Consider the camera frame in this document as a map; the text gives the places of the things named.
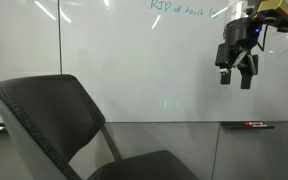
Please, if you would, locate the black marker tray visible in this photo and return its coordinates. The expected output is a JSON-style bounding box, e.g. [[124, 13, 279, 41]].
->
[[221, 121, 275, 130]]

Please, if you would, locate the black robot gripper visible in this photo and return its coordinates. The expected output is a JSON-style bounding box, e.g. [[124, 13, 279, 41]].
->
[[215, 17, 261, 89]]

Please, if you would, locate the left whiteboard panel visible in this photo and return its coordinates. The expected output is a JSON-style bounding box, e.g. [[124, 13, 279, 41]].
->
[[0, 0, 60, 121]]

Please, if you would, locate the large white whiteboard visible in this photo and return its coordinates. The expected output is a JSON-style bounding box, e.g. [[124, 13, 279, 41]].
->
[[60, 0, 288, 122]]

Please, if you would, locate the black mesh office chair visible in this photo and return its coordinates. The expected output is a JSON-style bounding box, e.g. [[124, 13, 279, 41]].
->
[[0, 74, 199, 180]]

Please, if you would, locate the gold wrist camera mount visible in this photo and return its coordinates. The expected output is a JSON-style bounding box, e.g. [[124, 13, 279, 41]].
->
[[252, 0, 288, 33]]

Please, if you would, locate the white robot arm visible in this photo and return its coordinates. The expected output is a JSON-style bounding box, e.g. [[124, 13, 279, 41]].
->
[[215, 0, 262, 89]]

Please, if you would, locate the red whiteboard marker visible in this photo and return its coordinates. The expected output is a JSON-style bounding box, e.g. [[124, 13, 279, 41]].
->
[[244, 122, 264, 126]]

